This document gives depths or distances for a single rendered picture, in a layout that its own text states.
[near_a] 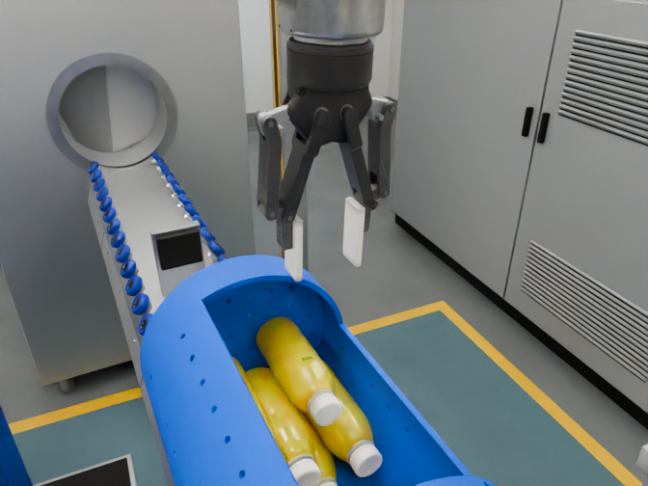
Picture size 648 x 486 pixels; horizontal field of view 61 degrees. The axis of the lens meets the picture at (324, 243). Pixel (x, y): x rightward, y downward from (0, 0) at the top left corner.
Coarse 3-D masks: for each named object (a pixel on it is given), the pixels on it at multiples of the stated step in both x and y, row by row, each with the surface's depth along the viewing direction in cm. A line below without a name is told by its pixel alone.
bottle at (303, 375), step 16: (272, 320) 79; (288, 320) 80; (256, 336) 80; (272, 336) 77; (288, 336) 76; (304, 336) 78; (272, 352) 75; (288, 352) 74; (304, 352) 73; (272, 368) 75; (288, 368) 72; (304, 368) 71; (320, 368) 71; (288, 384) 71; (304, 384) 69; (320, 384) 69; (304, 400) 69
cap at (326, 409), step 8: (320, 400) 68; (328, 400) 67; (336, 400) 68; (312, 408) 68; (320, 408) 67; (328, 408) 67; (336, 408) 68; (312, 416) 68; (320, 416) 67; (328, 416) 68; (336, 416) 69; (320, 424) 68; (328, 424) 69
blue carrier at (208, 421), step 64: (256, 256) 74; (192, 320) 65; (256, 320) 80; (320, 320) 85; (192, 384) 59; (384, 384) 71; (192, 448) 55; (256, 448) 49; (384, 448) 71; (448, 448) 61
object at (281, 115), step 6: (288, 102) 48; (276, 108) 48; (282, 108) 47; (264, 114) 47; (270, 114) 47; (276, 114) 47; (282, 114) 47; (258, 120) 47; (276, 120) 47; (282, 120) 48; (282, 126) 48; (282, 132) 47
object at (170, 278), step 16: (192, 224) 115; (160, 240) 111; (176, 240) 112; (192, 240) 114; (160, 256) 112; (176, 256) 114; (192, 256) 116; (160, 272) 116; (176, 272) 117; (192, 272) 119; (160, 288) 119
